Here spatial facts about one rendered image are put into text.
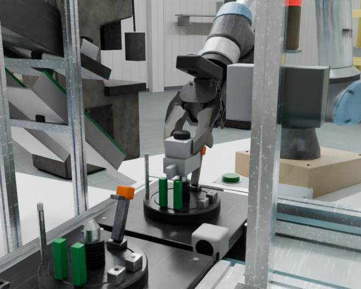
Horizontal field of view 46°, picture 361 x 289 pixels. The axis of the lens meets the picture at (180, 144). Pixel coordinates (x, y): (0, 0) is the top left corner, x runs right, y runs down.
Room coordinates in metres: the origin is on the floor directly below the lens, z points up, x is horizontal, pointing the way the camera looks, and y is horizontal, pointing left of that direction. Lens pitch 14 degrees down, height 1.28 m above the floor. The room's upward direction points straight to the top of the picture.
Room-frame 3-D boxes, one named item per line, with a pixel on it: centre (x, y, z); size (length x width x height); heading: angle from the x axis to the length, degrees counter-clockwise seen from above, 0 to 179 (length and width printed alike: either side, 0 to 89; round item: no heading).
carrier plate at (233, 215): (0.73, 0.00, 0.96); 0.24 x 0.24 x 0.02; 63
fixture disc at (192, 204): (0.73, 0.00, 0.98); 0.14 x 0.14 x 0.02
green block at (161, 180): (0.69, 0.03, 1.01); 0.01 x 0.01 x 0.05; 63
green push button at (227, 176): (0.91, -0.11, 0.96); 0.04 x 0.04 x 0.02
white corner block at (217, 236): (0.60, -0.05, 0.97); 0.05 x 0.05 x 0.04; 63
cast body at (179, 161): (0.72, 0.00, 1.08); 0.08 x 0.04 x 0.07; 153
